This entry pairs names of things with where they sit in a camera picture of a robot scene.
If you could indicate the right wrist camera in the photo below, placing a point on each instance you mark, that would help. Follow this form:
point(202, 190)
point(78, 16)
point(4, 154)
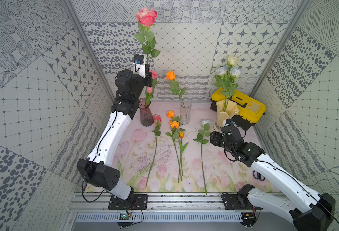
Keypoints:
point(229, 122)

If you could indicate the white perforated cable tray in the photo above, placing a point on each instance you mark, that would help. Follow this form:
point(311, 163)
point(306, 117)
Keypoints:
point(218, 216)

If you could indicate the aluminium rail base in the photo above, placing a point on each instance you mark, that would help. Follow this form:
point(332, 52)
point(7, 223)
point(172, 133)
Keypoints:
point(172, 201)

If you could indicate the pink rosebud flower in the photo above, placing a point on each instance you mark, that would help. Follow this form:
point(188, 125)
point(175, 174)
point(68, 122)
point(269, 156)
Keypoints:
point(157, 133)

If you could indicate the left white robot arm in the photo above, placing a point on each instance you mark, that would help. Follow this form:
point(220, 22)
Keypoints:
point(97, 168)

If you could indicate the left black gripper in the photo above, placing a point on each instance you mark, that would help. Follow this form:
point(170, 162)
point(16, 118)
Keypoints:
point(148, 78)

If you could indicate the pink rose stem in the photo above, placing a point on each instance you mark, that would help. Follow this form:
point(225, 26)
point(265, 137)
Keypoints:
point(146, 19)
point(154, 79)

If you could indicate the blue white rose stem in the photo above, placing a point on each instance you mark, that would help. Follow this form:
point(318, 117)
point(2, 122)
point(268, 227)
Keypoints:
point(221, 78)

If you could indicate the orange tulip flower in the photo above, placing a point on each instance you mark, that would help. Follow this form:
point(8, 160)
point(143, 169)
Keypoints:
point(182, 149)

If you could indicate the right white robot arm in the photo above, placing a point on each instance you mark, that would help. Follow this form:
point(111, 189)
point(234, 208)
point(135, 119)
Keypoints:
point(304, 207)

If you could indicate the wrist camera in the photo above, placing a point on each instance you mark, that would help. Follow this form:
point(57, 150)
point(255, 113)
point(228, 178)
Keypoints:
point(139, 65)
point(229, 122)

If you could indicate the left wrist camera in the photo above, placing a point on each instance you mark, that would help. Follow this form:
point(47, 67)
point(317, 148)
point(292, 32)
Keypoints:
point(139, 65)

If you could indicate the black handled scissors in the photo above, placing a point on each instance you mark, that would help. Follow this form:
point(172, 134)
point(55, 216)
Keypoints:
point(258, 176)

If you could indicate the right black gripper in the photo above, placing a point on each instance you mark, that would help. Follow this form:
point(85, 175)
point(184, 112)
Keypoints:
point(215, 137)

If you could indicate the orange rose large stem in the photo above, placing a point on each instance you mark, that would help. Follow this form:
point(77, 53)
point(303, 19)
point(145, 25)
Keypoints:
point(175, 86)

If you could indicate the cream white rose stem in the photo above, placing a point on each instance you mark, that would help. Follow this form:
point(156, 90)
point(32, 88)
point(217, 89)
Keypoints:
point(232, 61)

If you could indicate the yellow black toolbox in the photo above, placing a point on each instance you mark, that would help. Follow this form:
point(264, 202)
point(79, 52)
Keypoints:
point(251, 110)

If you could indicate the clear textured glass vase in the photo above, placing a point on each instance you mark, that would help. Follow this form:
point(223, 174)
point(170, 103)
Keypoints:
point(185, 112)

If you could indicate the purple ribbed glass vase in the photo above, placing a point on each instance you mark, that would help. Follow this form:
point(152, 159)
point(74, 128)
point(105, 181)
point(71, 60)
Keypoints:
point(146, 117)

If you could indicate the cream fluted vase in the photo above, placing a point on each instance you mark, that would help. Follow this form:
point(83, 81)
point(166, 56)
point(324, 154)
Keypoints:
point(226, 109)

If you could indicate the pink tulip flower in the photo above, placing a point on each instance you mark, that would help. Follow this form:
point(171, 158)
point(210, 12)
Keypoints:
point(148, 95)

